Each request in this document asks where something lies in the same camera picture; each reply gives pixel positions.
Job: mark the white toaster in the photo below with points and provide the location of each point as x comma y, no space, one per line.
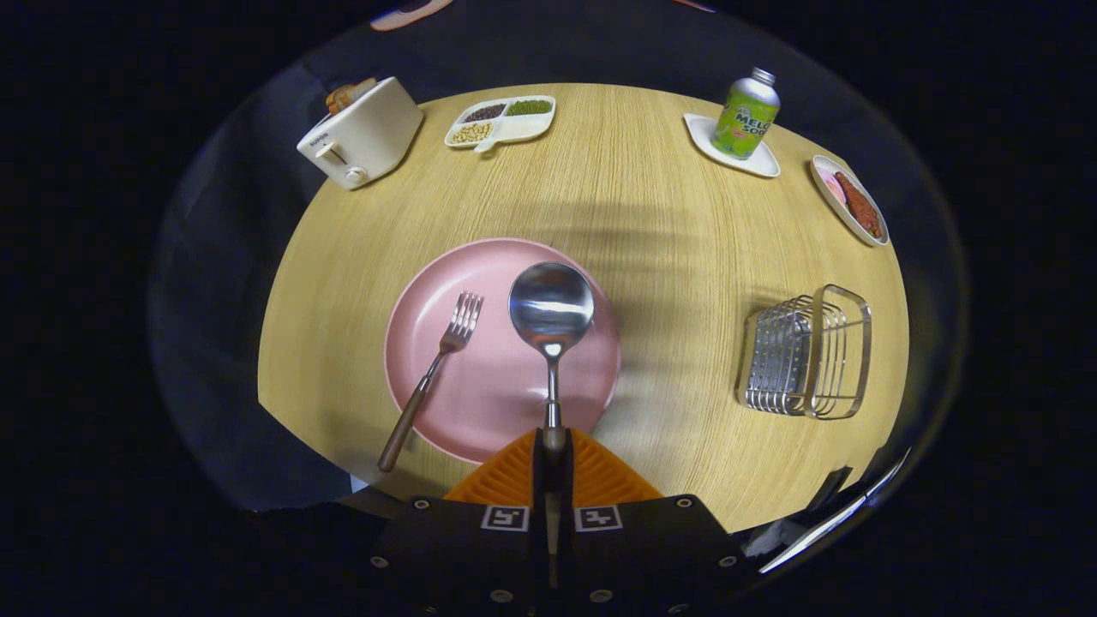
368,128

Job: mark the white divided dish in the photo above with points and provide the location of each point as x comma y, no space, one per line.
514,128

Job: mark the white oval food plate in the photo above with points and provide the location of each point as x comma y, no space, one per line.
827,201

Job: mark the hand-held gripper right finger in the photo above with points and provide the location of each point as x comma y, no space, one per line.
567,480

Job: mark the pile of dark beans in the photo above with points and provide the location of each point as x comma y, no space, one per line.
485,112

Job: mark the black stand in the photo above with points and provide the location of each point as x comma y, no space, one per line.
830,488

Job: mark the brown toast slice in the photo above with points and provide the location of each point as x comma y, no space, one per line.
340,98
362,86

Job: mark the black backdrop cloth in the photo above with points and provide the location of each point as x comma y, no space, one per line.
600,43

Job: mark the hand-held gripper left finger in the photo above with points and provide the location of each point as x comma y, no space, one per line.
540,480

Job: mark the green soda bottle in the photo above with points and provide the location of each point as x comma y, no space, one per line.
746,116

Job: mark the white square coaster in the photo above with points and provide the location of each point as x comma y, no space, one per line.
701,133

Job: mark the brown meat piece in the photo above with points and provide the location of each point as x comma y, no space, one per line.
859,206

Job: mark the pink plate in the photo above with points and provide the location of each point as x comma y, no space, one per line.
497,403

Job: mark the pink ham slice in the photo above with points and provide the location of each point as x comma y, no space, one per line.
831,184

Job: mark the pile of green beans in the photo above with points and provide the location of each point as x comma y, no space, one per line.
528,107

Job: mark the pile of yellow beans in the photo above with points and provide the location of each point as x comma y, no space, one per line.
471,133

